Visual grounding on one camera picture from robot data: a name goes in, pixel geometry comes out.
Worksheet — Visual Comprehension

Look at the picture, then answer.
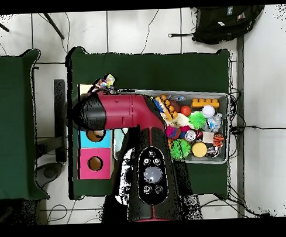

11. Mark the polka dot cloth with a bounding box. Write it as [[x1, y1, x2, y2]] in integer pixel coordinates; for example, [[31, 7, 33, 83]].
[[93, 73, 117, 91]]

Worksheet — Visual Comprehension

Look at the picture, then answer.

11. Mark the shallow clear mesh bin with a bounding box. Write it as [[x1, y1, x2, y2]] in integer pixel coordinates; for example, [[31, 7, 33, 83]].
[[110, 85, 232, 168]]

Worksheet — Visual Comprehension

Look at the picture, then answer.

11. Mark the wooden box with three holes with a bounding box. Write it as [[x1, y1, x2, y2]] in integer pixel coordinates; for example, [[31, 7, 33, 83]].
[[74, 83, 114, 180]]

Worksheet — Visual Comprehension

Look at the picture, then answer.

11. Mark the long orange toy block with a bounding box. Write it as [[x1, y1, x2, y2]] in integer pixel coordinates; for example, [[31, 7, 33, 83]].
[[155, 94, 180, 121]]

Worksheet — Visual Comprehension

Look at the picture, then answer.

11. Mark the mint green knitted cloth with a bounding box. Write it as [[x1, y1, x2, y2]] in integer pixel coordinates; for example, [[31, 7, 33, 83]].
[[113, 128, 127, 150]]

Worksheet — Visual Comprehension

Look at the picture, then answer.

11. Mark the cream knitted cloth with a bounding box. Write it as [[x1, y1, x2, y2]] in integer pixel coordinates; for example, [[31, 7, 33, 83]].
[[173, 113, 191, 129]]

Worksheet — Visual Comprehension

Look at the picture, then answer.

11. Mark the orange ball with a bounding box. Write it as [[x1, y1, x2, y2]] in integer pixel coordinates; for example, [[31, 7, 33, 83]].
[[180, 105, 192, 117]]

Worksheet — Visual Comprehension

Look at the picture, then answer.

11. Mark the green spiky ball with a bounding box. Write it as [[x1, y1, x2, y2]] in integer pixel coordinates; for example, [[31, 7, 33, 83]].
[[169, 138, 192, 161]]

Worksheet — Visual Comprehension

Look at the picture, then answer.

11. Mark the dark green tablecloth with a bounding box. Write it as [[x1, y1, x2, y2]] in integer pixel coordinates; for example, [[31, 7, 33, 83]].
[[0, 48, 50, 202], [64, 41, 236, 205]]

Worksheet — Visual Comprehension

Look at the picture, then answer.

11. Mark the green spiky toy with eyes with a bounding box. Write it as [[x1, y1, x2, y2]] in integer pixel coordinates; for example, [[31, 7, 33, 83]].
[[187, 110, 208, 131]]

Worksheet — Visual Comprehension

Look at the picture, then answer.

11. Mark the white baseball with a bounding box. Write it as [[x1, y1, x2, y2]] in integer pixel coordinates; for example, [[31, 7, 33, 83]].
[[201, 104, 216, 119]]

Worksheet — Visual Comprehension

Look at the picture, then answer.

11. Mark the black upright panel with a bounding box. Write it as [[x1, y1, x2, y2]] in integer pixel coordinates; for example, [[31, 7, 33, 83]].
[[53, 78, 68, 163]]

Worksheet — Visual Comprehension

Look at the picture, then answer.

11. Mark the grey stand base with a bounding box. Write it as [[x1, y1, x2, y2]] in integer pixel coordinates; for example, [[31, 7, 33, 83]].
[[35, 162, 65, 189]]

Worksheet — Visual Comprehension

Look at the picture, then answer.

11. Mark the black backpack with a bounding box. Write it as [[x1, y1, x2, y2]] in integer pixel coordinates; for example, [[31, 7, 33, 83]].
[[166, 5, 267, 47]]

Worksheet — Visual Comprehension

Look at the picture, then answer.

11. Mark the black power cable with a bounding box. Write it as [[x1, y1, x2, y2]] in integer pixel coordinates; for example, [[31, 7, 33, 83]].
[[244, 124, 286, 131]]

